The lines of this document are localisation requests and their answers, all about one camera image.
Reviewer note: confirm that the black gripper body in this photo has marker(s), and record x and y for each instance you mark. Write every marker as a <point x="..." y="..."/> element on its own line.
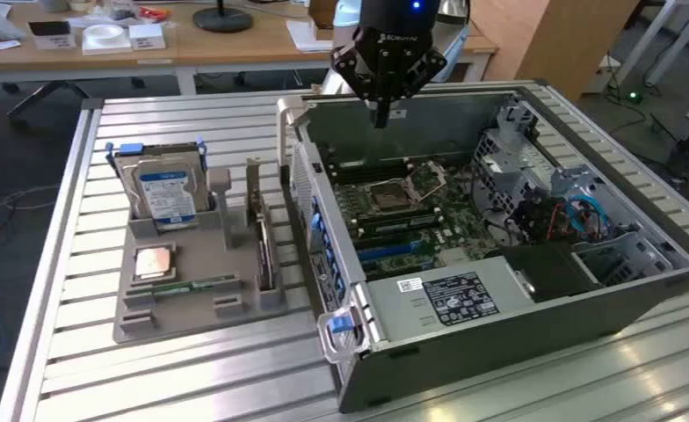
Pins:
<point x="395" y="57"/>

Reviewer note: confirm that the graphics card with metal bracket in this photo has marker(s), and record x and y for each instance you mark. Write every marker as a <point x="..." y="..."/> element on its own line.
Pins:
<point x="268" y="255"/>

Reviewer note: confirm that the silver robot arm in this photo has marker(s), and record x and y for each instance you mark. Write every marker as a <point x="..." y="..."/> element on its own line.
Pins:
<point x="344" y="11"/>

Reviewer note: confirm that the white paper stack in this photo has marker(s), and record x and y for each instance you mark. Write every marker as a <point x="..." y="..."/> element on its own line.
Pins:
<point x="307" y="37"/>

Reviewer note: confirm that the brown cardboard box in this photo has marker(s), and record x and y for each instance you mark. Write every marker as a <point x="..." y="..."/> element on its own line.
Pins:
<point x="321" y="13"/>

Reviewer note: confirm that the wooden desk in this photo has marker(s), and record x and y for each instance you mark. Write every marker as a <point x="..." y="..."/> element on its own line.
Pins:
<point x="233" y="48"/>

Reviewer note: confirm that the black lamp base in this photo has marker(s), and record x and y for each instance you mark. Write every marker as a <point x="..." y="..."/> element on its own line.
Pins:
<point x="223" y="19"/>

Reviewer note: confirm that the metal socket cover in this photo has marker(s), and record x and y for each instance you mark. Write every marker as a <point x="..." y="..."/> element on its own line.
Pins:
<point x="429" y="180"/>

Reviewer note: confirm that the metal drive cage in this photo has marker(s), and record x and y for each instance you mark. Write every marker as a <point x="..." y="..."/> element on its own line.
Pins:
<point x="508" y="167"/>

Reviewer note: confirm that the white box with red dot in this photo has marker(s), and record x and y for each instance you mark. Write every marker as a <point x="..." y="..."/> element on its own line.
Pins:
<point x="608" y="74"/>

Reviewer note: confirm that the CPU socket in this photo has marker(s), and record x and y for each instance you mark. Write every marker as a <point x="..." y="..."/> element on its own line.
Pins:
<point x="391" y="198"/>

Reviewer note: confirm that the white labelled box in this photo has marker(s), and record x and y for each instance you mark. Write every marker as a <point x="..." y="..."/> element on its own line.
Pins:
<point x="147" y="37"/>

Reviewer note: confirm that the device with green light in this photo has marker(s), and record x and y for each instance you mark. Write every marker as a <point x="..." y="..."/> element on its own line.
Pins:
<point x="633" y="94"/>

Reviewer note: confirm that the small red item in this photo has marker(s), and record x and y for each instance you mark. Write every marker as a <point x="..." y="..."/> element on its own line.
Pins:
<point x="151" y="14"/>

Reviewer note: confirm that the green motherboard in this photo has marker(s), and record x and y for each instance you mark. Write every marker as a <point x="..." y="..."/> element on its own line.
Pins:
<point x="456" y="220"/>

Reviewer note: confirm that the installed green RAM stick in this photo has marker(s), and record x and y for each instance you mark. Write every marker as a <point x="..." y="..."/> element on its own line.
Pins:
<point x="397" y="225"/>

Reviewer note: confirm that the silver disk in blue carrier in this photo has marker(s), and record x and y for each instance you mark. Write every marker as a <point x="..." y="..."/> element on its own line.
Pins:
<point x="157" y="151"/>

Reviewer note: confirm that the white tape roll box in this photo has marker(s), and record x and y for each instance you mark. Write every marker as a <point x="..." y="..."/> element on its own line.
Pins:
<point x="107" y="39"/>

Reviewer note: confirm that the hard disk with blue label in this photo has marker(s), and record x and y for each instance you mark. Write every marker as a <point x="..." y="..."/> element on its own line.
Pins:
<point x="165" y="193"/>

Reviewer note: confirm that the blue expansion slot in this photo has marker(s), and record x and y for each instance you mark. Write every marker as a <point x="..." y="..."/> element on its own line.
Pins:
<point x="391" y="251"/>

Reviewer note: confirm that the silver chipset heatsink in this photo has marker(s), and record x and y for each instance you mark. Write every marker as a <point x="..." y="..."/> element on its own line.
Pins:
<point x="456" y="257"/>

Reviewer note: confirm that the black topped white box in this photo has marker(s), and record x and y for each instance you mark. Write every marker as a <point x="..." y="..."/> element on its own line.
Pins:
<point x="51" y="33"/>

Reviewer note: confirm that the grey parts rack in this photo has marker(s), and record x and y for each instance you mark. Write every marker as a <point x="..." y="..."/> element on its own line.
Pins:
<point x="204" y="264"/>

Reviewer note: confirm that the black desk leg base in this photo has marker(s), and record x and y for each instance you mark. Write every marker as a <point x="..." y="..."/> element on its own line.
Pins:
<point x="45" y="94"/>

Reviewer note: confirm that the grey cup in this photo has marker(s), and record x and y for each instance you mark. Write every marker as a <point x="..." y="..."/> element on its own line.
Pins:
<point x="53" y="5"/>

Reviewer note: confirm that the silver disk bay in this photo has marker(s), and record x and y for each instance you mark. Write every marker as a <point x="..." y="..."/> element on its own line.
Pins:
<point x="625" y="259"/>

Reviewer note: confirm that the copper coloured CPU chip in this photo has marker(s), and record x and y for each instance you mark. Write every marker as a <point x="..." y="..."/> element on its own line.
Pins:
<point x="153" y="263"/>

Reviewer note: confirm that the grey power supply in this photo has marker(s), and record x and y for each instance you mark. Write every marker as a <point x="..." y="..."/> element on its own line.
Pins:
<point x="397" y="316"/>

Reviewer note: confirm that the loose green RAM stick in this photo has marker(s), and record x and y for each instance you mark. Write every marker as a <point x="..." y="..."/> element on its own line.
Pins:
<point x="175" y="288"/>

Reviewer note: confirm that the blue case latch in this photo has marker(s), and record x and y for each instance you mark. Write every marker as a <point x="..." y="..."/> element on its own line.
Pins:
<point x="339" y="327"/>

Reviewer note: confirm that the open grey PC case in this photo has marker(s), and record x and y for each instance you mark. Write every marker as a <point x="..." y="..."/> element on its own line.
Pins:
<point x="497" y="360"/>

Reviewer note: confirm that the white desk frame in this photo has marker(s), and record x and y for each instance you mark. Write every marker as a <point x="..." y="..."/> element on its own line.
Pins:
<point x="643" y="37"/>

